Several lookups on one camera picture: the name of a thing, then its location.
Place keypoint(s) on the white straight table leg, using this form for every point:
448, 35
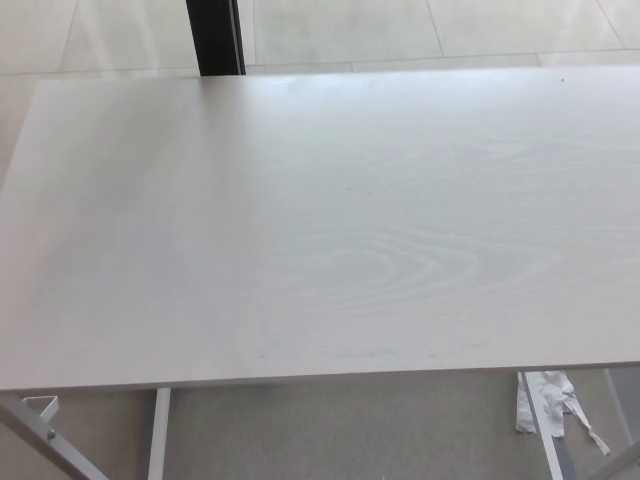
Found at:
159, 435

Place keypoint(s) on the white crumpled paper strip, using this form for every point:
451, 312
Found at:
552, 400

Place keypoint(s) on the white slanted table leg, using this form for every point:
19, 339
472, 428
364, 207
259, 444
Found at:
552, 455

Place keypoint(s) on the white diagonal table brace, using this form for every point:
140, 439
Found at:
50, 436

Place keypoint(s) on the black vertical post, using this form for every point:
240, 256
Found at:
215, 35

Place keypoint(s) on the white triangular metal bracket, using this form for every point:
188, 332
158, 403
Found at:
40, 398

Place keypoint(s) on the pale thin frame bar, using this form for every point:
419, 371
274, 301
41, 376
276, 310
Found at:
616, 405

